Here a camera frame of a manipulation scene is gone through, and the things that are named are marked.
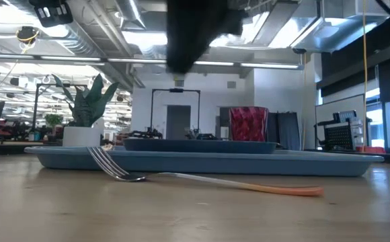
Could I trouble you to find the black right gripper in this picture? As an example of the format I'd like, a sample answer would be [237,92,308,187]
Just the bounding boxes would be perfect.
[166,0,246,74]

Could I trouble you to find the red faceted plastic cup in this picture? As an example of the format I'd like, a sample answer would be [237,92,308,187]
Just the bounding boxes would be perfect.
[228,106,270,142]

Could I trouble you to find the dark blue round plate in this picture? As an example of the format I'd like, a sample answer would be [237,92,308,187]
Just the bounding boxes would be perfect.
[122,138,278,155]

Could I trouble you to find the steel fork with orange handle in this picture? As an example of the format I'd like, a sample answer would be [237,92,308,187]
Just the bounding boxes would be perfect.
[86,146,324,198]

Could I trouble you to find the blue plastic tray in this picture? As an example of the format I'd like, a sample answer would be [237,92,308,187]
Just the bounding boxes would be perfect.
[24,145,385,178]

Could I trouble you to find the ceiling light tube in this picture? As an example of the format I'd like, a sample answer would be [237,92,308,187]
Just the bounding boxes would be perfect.
[107,57,235,67]
[240,62,300,70]
[40,55,106,66]

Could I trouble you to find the grey door panel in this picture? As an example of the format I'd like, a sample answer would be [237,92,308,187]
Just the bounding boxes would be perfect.
[166,105,192,140]

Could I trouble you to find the black printer cabinet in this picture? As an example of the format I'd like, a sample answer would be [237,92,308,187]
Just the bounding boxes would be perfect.
[214,106,231,139]

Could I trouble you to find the dark folding panels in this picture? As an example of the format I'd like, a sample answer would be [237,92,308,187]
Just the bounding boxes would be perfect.
[268,112,301,151]

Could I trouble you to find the black box with white labels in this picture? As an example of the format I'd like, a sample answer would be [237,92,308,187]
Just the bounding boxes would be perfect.
[29,0,74,28]

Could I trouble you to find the green plant in white pot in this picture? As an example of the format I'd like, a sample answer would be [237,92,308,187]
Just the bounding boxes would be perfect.
[52,73,120,148]

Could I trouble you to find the small green background plant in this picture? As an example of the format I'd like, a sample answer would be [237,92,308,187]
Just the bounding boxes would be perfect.
[44,113,64,142]

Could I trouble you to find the whiteboard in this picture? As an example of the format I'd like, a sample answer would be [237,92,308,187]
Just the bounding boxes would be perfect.
[315,93,366,151]

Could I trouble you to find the red box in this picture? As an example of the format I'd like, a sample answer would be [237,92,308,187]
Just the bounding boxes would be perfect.
[355,145,386,155]

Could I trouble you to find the black gate frame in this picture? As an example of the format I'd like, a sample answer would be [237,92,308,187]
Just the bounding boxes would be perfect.
[150,87,202,138]

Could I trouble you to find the black ceiling cord reel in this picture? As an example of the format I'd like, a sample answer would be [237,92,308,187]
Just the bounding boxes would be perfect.
[15,26,40,45]

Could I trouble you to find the black wire cart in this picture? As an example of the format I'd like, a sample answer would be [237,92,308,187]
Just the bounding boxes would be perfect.
[314,110,373,151]

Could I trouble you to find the yellow hanging cord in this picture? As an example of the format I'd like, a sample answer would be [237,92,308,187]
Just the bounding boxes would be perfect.
[362,0,368,152]

